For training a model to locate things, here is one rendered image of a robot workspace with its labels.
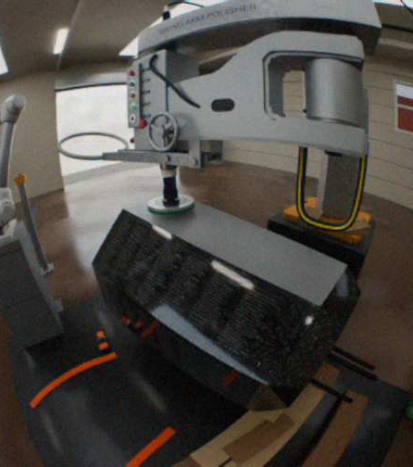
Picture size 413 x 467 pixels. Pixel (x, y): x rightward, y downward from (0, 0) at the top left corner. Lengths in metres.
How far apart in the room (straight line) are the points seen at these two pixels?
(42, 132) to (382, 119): 9.39
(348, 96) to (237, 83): 0.33
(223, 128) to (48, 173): 6.92
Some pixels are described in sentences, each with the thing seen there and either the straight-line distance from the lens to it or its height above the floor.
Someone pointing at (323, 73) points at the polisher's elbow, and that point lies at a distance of 0.67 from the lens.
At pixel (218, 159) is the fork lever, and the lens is 0.91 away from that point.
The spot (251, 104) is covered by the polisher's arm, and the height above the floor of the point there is 1.31.
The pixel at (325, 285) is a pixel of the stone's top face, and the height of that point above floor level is 0.85.
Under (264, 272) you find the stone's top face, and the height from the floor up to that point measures 0.85.
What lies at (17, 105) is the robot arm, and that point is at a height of 1.55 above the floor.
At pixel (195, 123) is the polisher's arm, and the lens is 0.78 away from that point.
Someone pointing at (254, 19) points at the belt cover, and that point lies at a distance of 0.77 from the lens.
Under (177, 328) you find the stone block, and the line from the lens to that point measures 0.73.
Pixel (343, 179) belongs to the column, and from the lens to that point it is 1.31.
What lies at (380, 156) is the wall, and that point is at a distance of 6.45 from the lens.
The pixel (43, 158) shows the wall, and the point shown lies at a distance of 7.38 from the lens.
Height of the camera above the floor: 1.22
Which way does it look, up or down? 26 degrees down
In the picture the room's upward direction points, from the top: 1 degrees counter-clockwise
